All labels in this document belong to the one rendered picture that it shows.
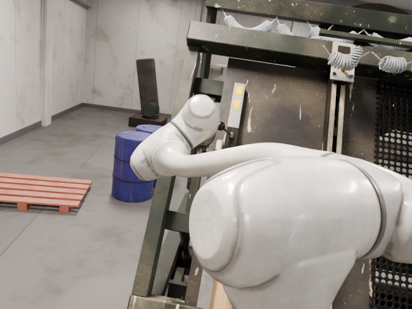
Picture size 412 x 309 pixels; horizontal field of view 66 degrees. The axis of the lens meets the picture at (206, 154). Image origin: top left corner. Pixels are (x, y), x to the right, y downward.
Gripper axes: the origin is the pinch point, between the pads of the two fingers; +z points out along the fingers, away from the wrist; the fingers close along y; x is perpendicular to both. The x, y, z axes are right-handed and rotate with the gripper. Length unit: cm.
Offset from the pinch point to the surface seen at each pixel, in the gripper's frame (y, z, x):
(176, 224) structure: 28.3, 19.0, -6.7
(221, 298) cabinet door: 53, 14, 16
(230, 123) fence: -17.9, 11.5, 8.6
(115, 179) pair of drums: -23, 269, -121
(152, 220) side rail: 28.8, 10.5, -15.5
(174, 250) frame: 40, 61, -10
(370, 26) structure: -100, 35, 77
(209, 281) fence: 47.3, 11.5, 10.8
